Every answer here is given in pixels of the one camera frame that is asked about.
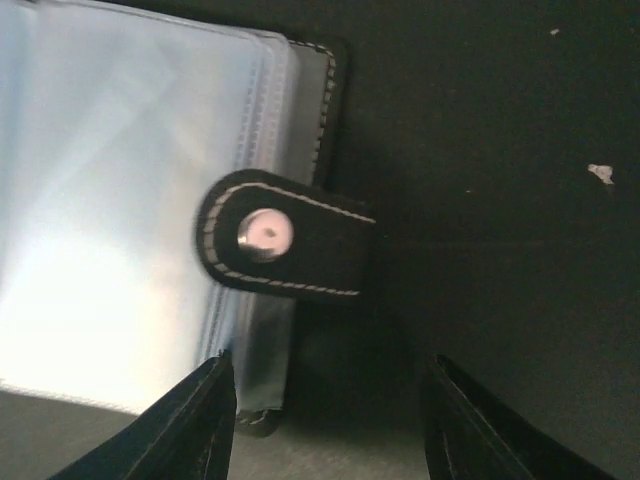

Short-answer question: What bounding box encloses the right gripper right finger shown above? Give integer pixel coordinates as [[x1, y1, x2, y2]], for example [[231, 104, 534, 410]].
[[420, 355, 611, 480]]

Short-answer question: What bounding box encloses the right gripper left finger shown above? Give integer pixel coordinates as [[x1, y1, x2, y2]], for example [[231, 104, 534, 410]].
[[52, 351, 236, 480]]

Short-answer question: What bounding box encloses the black leather card holder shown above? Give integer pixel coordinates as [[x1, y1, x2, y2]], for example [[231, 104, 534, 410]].
[[1, 1, 373, 437]]

